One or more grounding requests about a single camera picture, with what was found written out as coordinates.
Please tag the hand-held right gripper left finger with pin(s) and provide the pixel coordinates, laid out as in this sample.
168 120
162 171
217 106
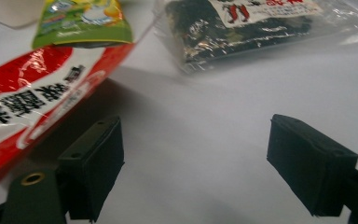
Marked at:
90 168

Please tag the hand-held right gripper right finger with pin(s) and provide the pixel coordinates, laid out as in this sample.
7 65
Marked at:
310 168

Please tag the red and white snack packet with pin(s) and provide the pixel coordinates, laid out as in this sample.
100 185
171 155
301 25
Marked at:
28 93

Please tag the yellow green spout pouch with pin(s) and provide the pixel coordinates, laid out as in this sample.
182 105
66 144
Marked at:
80 28

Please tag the clear bag of dried seaweed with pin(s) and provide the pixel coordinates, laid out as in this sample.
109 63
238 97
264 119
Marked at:
230 34

